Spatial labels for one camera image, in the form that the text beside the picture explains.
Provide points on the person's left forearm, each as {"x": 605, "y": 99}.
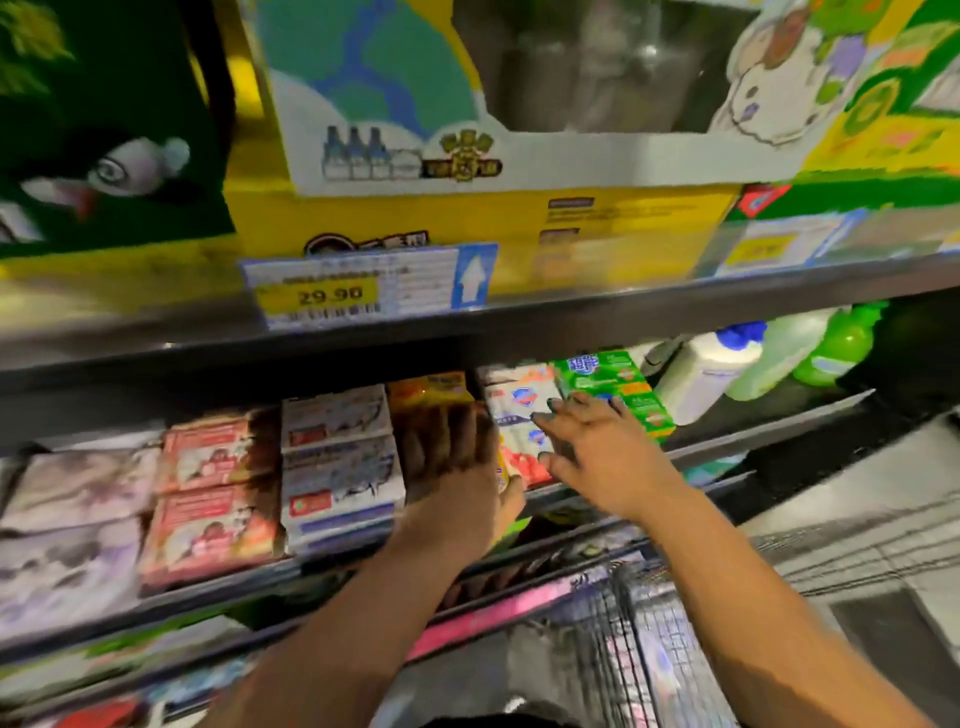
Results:
{"x": 353, "y": 638}

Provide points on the person's right hand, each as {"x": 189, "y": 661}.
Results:
{"x": 615, "y": 458}

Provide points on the stack of pink soap boxes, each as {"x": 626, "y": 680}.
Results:
{"x": 210, "y": 533}

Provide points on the red white packet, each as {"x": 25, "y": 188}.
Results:
{"x": 93, "y": 713}

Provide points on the pink flat pack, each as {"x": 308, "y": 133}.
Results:
{"x": 503, "y": 615}

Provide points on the stack of yellow soap boxes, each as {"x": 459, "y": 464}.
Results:
{"x": 432, "y": 390}

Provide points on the bright green hand sanitizer bottle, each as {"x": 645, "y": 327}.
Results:
{"x": 837, "y": 348}

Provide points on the row of red tubes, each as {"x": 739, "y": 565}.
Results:
{"x": 525, "y": 570}

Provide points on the flat yellow box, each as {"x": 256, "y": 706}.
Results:
{"x": 600, "y": 233}

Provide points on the large yellow box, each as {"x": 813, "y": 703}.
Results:
{"x": 375, "y": 90}

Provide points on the white hand sanitizer bottle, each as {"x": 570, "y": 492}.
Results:
{"x": 705, "y": 375}
{"x": 653, "y": 354}

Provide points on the stack of white purple soap boxes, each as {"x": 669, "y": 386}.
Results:
{"x": 518, "y": 405}

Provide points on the stack of green soap boxes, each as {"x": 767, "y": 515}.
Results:
{"x": 615, "y": 375}

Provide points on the green white carton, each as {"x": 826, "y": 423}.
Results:
{"x": 105, "y": 660}

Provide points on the green box mosquito print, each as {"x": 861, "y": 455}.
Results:
{"x": 105, "y": 165}

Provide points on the stack of white orange soap boxes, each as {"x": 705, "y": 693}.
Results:
{"x": 342, "y": 480}

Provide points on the person's right forearm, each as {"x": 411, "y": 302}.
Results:
{"x": 780, "y": 615}

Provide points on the person's left hand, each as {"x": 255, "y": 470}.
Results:
{"x": 458, "y": 488}

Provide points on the white blue price tag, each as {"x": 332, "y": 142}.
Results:
{"x": 368, "y": 285}
{"x": 788, "y": 245}

